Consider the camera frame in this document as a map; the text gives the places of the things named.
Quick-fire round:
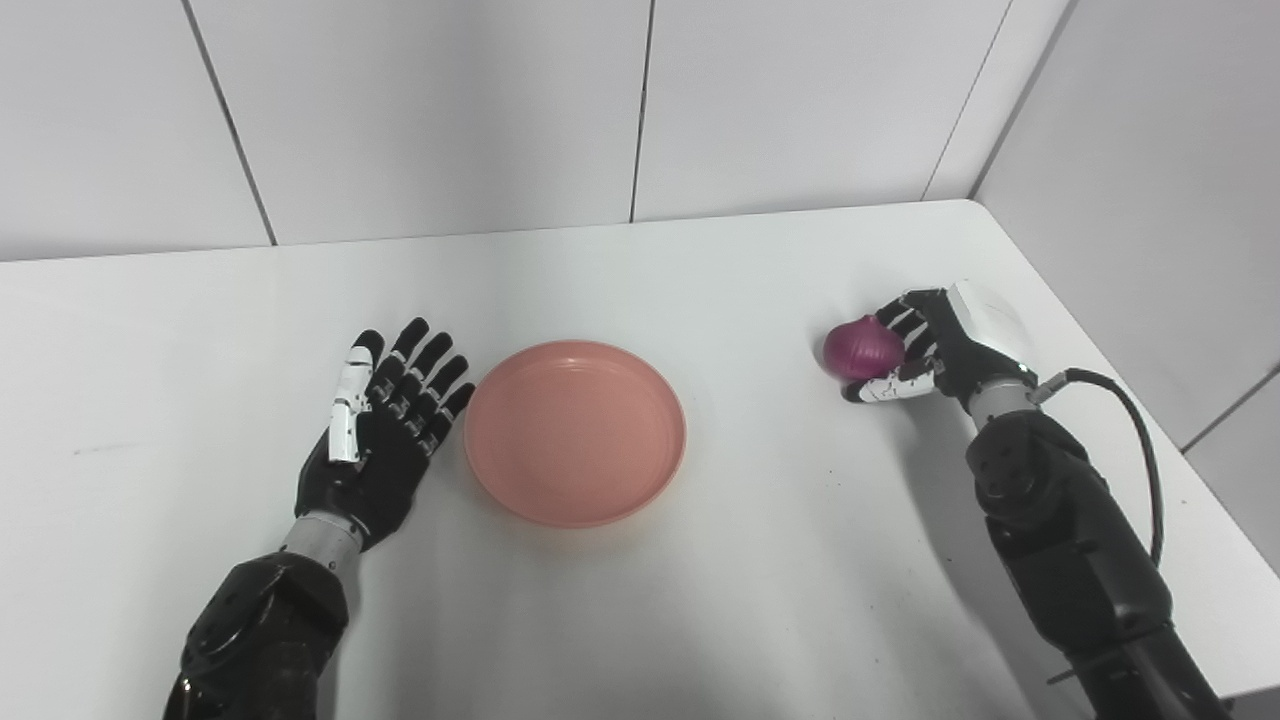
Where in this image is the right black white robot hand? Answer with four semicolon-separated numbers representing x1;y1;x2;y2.
842;280;1039;418

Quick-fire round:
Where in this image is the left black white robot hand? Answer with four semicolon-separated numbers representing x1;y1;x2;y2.
294;317;477;553

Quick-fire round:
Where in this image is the purple onion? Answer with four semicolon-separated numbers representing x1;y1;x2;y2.
823;314;907;382

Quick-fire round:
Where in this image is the pink round plate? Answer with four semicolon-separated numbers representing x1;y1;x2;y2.
463;341;687;529

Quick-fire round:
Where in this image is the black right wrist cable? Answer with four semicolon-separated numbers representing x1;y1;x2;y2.
1030;368;1166;567

